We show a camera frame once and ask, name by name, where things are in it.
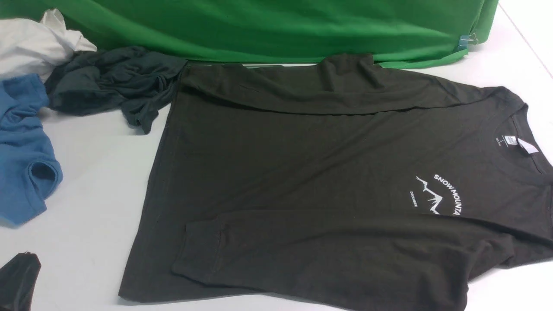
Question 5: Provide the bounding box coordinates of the blue t-shirt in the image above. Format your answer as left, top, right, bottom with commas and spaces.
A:
0, 73, 63, 227

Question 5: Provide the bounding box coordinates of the blue binder clip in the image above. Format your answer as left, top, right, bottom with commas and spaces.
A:
458, 33, 479, 51

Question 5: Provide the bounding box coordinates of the green backdrop cloth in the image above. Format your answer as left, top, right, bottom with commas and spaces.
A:
1, 0, 498, 69

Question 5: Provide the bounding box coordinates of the dark gray long-sleeve top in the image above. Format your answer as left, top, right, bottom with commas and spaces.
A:
118, 54, 552, 311

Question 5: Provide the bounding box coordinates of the dark slate crumpled garment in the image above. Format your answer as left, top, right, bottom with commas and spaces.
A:
44, 47, 187, 134

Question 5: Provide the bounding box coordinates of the white crumpled garment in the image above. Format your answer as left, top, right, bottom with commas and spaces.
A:
0, 9, 98, 81

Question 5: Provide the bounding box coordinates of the black cloth at corner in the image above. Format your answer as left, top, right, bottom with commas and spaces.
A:
0, 252, 41, 311

